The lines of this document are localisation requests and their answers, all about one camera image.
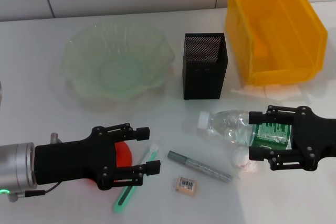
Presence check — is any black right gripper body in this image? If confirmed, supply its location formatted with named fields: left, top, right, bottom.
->
left=290, top=105, right=336, bottom=172

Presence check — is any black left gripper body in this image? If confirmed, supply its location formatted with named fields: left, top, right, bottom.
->
left=34, top=126, right=118, bottom=191

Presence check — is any white paper ball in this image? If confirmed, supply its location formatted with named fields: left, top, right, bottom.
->
left=230, top=147, right=260, bottom=174

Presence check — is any red-orange plastic orange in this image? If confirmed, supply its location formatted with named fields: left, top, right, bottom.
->
left=86, top=141, right=133, bottom=186

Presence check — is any clear green-label water bottle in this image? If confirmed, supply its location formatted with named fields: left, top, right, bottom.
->
left=197, top=109, right=296, bottom=152

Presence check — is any green utility knife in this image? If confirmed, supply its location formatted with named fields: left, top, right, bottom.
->
left=113, top=143, right=161, bottom=214

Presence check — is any beige eraser with barcode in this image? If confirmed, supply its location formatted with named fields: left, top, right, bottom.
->
left=174, top=175, right=197, bottom=197

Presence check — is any grey marker pen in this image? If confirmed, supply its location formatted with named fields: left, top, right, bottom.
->
left=167, top=150, right=234, bottom=183

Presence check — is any black mesh pen holder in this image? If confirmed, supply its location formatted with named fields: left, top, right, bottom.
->
left=182, top=33, right=229, bottom=100

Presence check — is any green glass fruit plate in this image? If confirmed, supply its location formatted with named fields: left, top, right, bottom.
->
left=61, top=21, right=176, bottom=110

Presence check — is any yellow plastic bin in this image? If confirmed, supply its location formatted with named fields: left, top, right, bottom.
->
left=225, top=0, right=329, bottom=87

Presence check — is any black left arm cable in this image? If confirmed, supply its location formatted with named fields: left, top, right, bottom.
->
left=24, top=181, right=60, bottom=198

